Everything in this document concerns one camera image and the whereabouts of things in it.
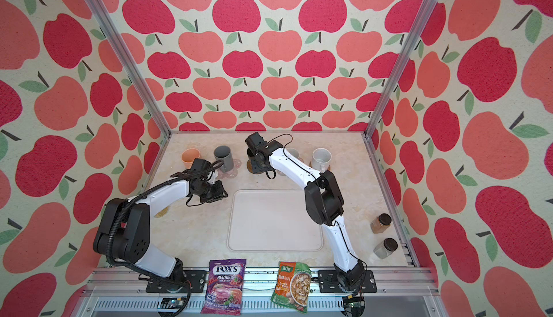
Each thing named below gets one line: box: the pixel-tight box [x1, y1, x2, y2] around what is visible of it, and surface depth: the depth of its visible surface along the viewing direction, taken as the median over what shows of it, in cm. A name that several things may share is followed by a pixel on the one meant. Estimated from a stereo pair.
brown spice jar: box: [370, 213, 392, 235], surface depth 82 cm
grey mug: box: [213, 145, 235, 173], surface depth 101 cm
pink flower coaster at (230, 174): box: [216, 158, 242, 180], surface depth 107 cm
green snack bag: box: [270, 261, 312, 315], surface depth 74 cm
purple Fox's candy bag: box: [200, 258, 247, 316], surface depth 73 cm
